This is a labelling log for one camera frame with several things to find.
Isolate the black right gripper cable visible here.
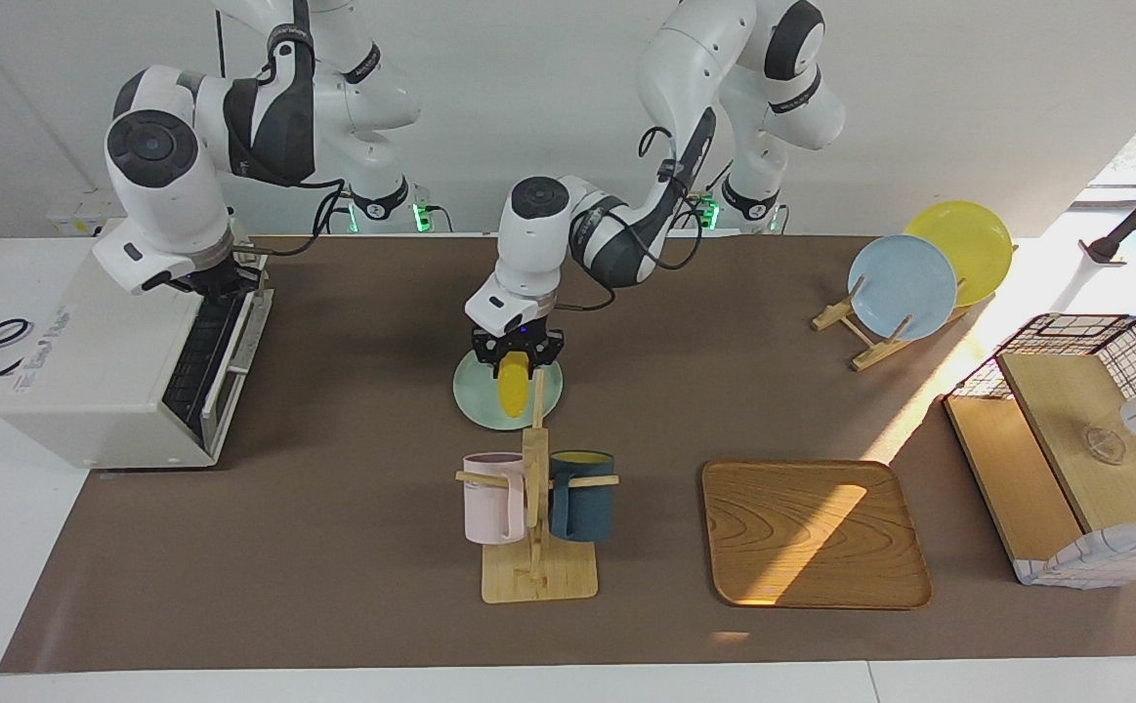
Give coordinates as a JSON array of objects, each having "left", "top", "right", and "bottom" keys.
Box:
[{"left": 255, "top": 181, "right": 347, "bottom": 258}]

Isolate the light green plate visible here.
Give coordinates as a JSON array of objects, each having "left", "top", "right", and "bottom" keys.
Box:
[{"left": 452, "top": 347, "right": 565, "bottom": 432}]

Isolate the light blue plate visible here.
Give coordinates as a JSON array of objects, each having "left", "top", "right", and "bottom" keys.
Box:
[{"left": 847, "top": 234, "right": 959, "bottom": 342}]

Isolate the dark blue mug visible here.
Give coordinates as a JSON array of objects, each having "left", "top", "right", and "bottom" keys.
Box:
[{"left": 548, "top": 449, "right": 617, "bottom": 544}]

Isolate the brown table mat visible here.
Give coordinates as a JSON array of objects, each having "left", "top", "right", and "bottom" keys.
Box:
[{"left": 0, "top": 234, "right": 1136, "bottom": 675}]

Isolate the glass oven door with handle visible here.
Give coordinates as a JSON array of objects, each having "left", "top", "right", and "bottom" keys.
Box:
[{"left": 162, "top": 283, "right": 273, "bottom": 462}]

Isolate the yellow plate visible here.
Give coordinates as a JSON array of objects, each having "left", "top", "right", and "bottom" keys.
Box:
[{"left": 905, "top": 200, "right": 1015, "bottom": 309}]

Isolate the wooden plate rack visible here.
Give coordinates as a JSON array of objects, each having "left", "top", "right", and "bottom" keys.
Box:
[{"left": 812, "top": 273, "right": 969, "bottom": 372}]

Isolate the wooden mug rack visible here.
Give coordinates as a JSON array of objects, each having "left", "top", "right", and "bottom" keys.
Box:
[{"left": 455, "top": 368, "right": 620, "bottom": 604}]

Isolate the plain wooden board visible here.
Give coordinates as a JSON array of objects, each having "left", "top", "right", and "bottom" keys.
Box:
[{"left": 944, "top": 395, "right": 1086, "bottom": 562}]

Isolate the wooden tray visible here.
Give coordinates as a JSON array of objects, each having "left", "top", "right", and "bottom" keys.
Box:
[{"left": 701, "top": 459, "right": 933, "bottom": 611}]

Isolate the yellow corn cob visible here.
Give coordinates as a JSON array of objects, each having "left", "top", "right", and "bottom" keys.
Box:
[{"left": 496, "top": 353, "right": 532, "bottom": 419}]

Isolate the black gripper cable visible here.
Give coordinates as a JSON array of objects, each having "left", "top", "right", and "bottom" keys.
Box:
[
  {"left": 255, "top": 181, "right": 347, "bottom": 258},
  {"left": 553, "top": 127, "right": 717, "bottom": 313}
]

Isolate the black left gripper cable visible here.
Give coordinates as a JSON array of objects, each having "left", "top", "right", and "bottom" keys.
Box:
[{"left": 553, "top": 127, "right": 717, "bottom": 313}]

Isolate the wire basket with cloth liner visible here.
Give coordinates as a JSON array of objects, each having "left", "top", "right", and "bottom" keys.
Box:
[{"left": 944, "top": 312, "right": 1136, "bottom": 589}]

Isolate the pink mug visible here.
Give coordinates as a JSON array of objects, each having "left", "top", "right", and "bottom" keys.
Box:
[{"left": 462, "top": 451, "right": 527, "bottom": 546}]

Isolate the white toaster oven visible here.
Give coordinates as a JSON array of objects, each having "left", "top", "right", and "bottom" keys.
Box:
[{"left": 0, "top": 220, "right": 273, "bottom": 472}]

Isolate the white wall socket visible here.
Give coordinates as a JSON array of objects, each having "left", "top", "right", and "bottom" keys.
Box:
[{"left": 45, "top": 190, "right": 129, "bottom": 237}]

